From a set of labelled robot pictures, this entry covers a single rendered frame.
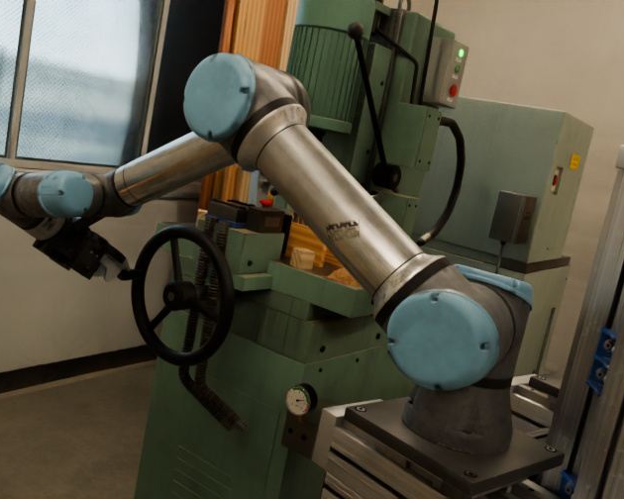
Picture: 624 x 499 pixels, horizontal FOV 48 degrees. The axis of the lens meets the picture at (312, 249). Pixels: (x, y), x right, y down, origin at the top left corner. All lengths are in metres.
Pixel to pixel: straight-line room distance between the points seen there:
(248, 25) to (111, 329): 1.45
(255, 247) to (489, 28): 2.83
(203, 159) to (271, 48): 2.29
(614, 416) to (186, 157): 0.74
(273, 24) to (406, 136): 1.78
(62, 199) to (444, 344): 0.65
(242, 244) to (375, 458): 0.58
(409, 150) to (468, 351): 0.99
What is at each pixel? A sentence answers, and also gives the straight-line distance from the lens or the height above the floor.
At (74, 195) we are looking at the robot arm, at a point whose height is 1.01.
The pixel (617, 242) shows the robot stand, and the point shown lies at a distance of 1.09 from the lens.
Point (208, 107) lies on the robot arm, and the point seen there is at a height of 1.19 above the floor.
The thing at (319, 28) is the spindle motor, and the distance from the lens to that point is 1.60.
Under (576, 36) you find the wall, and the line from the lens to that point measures 3.94.
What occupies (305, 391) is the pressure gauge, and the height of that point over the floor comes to 0.69.
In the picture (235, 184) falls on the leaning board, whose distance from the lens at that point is 3.06.
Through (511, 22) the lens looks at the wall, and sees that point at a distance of 4.05.
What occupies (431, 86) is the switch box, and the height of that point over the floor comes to 1.36.
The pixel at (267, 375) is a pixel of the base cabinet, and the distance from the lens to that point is 1.54.
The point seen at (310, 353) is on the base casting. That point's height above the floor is 0.73.
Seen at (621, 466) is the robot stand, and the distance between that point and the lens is 1.05.
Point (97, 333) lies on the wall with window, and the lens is 3.10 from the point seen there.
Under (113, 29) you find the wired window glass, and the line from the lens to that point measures 2.95.
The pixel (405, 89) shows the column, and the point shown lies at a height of 1.33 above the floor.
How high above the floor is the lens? 1.18
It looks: 9 degrees down
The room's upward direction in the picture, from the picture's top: 11 degrees clockwise
